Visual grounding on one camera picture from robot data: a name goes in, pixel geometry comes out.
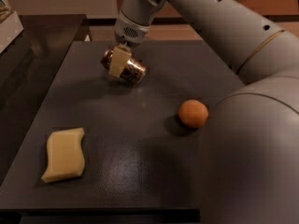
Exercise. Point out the orange soda can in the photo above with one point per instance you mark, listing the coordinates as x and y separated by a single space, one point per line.
133 72

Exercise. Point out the orange fruit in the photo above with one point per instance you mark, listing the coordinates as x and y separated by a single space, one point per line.
193 114

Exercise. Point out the yellow sponge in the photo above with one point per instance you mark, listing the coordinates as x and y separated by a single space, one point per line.
65 155

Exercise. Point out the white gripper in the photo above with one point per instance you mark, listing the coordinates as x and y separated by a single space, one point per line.
130 31

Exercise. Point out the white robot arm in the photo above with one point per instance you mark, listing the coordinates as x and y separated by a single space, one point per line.
248 155

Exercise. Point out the white box on counter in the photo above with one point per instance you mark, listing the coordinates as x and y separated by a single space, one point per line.
10 25

